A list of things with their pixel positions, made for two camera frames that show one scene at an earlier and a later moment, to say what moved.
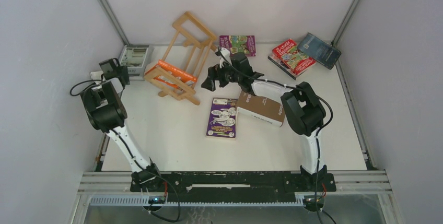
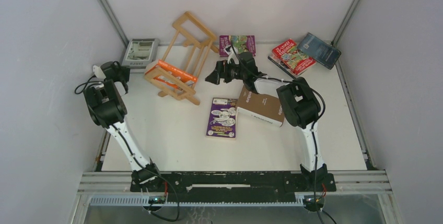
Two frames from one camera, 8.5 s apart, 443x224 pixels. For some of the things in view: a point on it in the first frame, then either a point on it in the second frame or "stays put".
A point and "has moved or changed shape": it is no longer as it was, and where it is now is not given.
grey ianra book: [136, 58] has moved or changed shape
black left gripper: [123, 70] stays put
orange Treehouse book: [175, 72] stays put
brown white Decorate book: [262, 108] stays put
